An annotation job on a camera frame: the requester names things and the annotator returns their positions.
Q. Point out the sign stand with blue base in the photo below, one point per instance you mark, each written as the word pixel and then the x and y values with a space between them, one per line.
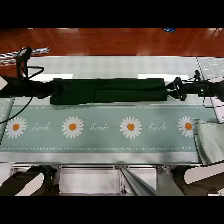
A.
pixel 169 29

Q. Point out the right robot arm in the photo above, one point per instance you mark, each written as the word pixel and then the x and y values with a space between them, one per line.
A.
pixel 203 88

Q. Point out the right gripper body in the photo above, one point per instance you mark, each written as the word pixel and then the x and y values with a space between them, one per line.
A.
pixel 176 88

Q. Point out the pale grey garment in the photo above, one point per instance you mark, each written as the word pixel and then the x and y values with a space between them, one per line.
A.
pixel 210 141

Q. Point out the dark green garment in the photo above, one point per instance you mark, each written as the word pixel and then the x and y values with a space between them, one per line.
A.
pixel 110 91

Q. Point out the silver frame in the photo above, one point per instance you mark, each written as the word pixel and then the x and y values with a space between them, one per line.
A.
pixel 100 178

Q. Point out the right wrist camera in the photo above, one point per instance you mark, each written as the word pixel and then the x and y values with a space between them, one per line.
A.
pixel 196 76

